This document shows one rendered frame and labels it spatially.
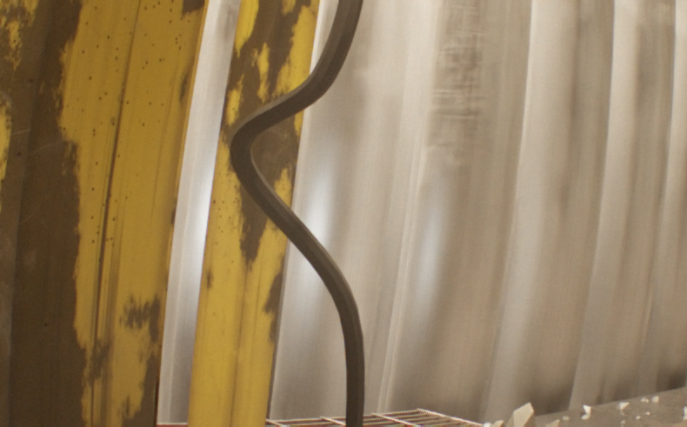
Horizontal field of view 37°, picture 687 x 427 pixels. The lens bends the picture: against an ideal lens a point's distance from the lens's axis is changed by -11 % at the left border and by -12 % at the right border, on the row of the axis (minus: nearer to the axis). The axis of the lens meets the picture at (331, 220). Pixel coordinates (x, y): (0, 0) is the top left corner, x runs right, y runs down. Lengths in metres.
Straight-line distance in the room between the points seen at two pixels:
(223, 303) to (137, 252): 0.29
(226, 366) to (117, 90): 0.38
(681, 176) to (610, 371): 0.52
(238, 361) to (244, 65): 0.25
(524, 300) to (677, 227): 0.61
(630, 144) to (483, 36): 0.58
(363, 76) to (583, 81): 0.41
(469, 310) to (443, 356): 0.08
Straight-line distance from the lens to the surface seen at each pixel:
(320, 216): 1.95
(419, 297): 1.78
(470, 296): 1.77
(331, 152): 1.95
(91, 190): 0.61
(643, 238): 2.25
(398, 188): 2.61
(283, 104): 0.57
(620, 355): 2.26
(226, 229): 0.94
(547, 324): 2.00
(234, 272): 0.93
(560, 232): 1.99
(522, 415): 1.60
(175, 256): 2.43
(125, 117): 0.63
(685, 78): 2.53
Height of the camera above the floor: 0.32
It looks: 2 degrees down
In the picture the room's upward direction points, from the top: 7 degrees clockwise
